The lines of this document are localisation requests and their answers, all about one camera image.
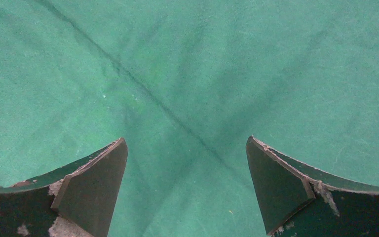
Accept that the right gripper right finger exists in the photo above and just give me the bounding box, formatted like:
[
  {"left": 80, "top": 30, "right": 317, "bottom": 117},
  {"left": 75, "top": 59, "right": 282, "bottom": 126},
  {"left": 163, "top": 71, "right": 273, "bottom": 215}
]
[{"left": 246, "top": 137, "right": 379, "bottom": 237}]

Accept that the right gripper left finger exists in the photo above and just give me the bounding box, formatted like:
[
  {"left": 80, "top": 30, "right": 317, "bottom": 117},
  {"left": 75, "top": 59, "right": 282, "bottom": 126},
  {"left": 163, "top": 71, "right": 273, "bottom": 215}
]
[{"left": 0, "top": 138, "right": 128, "bottom": 237}]

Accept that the green surgical cloth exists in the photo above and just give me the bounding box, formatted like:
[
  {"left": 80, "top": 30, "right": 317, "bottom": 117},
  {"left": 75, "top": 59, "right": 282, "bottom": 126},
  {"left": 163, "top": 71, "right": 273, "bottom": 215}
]
[{"left": 0, "top": 0, "right": 379, "bottom": 237}]

